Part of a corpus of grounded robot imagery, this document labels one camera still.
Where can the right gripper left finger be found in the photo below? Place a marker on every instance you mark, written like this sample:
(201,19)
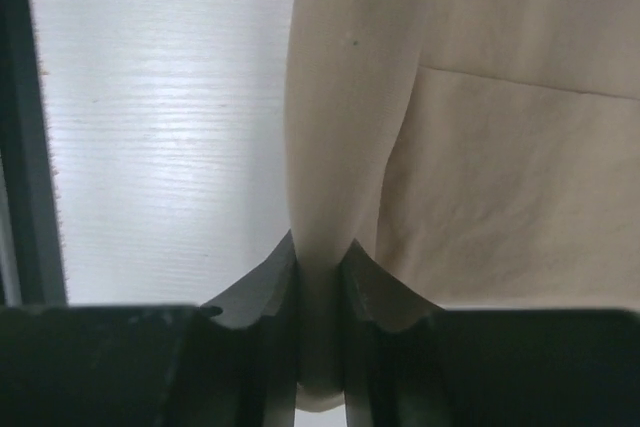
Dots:
(229,362)

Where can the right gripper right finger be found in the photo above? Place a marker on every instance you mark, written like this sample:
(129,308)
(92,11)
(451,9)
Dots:
(409,362)

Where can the beige t shirt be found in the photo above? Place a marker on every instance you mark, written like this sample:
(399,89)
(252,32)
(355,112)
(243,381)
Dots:
(486,152)

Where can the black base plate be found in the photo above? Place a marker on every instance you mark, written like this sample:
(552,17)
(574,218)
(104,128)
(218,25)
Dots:
(31,260)

